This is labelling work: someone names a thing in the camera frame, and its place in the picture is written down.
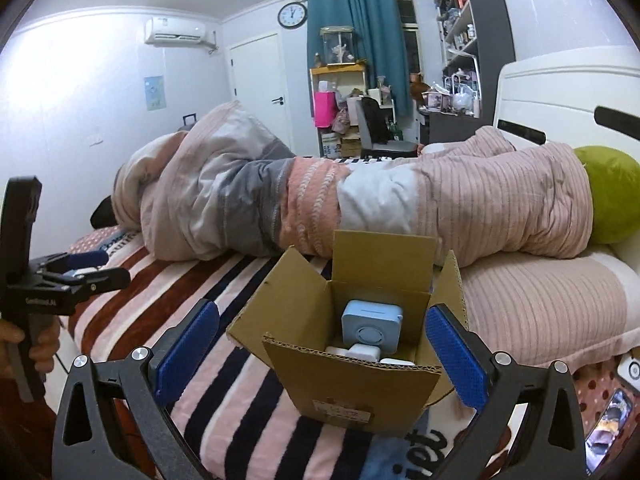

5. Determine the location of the grey chair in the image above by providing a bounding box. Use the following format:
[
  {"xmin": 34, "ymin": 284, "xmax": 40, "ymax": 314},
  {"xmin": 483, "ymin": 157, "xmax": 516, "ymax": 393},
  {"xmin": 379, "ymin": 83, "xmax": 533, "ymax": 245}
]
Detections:
[{"xmin": 356, "ymin": 96, "xmax": 418, "ymax": 159}]

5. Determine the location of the air conditioner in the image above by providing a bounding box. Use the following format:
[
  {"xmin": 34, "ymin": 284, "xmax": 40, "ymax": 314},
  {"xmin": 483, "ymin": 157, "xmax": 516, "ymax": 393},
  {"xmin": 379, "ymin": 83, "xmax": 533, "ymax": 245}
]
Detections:
[{"xmin": 144, "ymin": 16, "xmax": 218, "ymax": 52}]

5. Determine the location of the white earbuds case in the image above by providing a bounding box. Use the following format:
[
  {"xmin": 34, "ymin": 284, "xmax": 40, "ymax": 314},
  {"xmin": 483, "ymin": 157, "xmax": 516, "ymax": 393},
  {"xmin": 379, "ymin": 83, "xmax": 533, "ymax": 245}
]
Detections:
[{"xmin": 379, "ymin": 358, "xmax": 416, "ymax": 366}]

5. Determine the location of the white and gold box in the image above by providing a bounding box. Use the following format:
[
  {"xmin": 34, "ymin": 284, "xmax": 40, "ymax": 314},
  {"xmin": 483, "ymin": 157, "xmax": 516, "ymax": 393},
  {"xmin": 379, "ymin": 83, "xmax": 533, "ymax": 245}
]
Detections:
[{"xmin": 324, "ymin": 344, "xmax": 381, "ymax": 363}]

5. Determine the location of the yellow white shelf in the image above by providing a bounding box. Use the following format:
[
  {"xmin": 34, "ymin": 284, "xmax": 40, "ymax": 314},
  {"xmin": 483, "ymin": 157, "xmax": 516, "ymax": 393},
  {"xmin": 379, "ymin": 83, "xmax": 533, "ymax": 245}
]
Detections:
[{"xmin": 309, "ymin": 63, "xmax": 369, "ymax": 158}]

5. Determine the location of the brown cardboard box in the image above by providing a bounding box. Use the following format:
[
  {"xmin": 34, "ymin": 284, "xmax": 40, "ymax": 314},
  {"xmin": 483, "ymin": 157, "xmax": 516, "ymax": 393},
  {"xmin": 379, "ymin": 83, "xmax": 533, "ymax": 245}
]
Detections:
[{"xmin": 227, "ymin": 231, "xmax": 466, "ymax": 436}]

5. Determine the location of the wall clock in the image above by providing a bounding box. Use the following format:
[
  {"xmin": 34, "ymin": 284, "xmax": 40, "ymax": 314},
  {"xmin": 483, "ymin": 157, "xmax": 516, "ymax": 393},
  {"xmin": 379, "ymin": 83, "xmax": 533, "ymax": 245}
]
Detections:
[{"xmin": 277, "ymin": 1, "xmax": 308, "ymax": 30}]

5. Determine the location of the white door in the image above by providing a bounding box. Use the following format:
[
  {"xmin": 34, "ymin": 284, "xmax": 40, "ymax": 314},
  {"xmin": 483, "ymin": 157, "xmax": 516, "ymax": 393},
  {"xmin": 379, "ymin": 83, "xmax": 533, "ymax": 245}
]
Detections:
[{"xmin": 228, "ymin": 34, "xmax": 293, "ymax": 148}]

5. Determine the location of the glass display case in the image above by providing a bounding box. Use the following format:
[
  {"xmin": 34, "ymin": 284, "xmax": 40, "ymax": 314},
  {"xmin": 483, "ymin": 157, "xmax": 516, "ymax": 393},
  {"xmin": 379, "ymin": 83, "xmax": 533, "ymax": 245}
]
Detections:
[{"xmin": 320, "ymin": 26, "xmax": 356, "ymax": 65}]

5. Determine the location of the left hand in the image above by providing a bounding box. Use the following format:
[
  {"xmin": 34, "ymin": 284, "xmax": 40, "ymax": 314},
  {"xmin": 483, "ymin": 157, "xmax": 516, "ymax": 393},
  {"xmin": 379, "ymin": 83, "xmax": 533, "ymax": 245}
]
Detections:
[{"xmin": 0, "ymin": 318, "xmax": 60, "ymax": 379}]

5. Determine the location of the pink striped pillow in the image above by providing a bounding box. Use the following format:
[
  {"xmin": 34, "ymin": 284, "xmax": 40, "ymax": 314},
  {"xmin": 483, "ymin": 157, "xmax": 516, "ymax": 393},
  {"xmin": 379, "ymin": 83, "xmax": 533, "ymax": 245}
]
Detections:
[{"xmin": 461, "ymin": 249, "xmax": 639, "ymax": 372}]

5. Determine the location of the blue wall poster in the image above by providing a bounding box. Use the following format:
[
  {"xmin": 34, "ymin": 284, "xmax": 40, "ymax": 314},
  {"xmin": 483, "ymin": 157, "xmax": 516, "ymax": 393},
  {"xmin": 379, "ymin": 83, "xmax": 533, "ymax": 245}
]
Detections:
[{"xmin": 144, "ymin": 76, "xmax": 167, "ymax": 112}]

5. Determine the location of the striped plush blanket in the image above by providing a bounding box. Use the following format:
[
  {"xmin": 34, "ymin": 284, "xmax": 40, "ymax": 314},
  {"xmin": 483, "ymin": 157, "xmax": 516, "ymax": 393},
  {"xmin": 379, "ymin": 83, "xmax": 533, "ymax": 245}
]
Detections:
[{"xmin": 41, "ymin": 224, "xmax": 640, "ymax": 480}]

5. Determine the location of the light blue square device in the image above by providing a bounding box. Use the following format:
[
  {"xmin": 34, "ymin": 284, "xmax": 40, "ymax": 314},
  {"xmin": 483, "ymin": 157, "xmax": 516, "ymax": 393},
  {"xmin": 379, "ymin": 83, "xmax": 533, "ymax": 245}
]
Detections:
[{"xmin": 341, "ymin": 299, "xmax": 404, "ymax": 354}]

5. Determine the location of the patchwork grey pink quilt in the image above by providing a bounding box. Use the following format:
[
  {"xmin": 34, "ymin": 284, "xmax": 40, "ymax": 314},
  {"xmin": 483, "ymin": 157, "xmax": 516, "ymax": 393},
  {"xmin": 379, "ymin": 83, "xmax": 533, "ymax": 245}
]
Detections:
[{"xmin": 111, "ymin": 102, "xmax": 593, "ymax": 266}]

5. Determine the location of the smartphone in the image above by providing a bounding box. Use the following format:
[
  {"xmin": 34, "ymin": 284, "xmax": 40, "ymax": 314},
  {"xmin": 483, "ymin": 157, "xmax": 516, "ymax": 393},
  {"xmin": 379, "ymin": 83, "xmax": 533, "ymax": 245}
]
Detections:
[{"xmin": 585, "ymin": 389, "xmax": 632, "ymax": 474}]

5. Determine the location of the teal curtain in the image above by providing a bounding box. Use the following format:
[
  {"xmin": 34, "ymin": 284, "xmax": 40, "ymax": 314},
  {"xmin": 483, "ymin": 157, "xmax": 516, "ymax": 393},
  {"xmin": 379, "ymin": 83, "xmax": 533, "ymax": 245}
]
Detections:
[{"xmin": 306, "ymin": 0, "xmax": 412, "ymax": 117}]

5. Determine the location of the black shelf unit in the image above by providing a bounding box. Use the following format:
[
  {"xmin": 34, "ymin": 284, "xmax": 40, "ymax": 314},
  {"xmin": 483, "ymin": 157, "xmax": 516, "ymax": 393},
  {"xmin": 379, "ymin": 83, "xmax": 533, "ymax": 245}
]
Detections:
[{"xmin": 427, "ymin": 0, "xmax": 515, "ymax": 143}]

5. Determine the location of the white headboard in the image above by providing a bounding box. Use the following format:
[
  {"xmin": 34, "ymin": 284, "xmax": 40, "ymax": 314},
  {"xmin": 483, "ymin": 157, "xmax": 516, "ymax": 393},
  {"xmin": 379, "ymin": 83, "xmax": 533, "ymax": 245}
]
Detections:
[{"xmin": 494, "ymin": 47, "xmax": 639, "ymax": 159}]

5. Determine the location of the pink bag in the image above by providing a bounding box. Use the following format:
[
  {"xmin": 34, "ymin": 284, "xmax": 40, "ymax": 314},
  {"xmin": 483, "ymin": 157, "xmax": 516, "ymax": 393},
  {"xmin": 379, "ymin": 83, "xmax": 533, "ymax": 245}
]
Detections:
[{"xmin": 314, "ymin": 90, "xmax": 338, "ymax": 129}]

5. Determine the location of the green pillow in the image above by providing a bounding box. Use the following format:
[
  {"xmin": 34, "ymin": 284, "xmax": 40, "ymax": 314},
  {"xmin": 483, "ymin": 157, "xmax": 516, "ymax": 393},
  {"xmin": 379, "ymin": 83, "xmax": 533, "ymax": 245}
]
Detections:
[{"xmin": 574, "ymin": 145, "xmax": 640, "ymax": 245}]

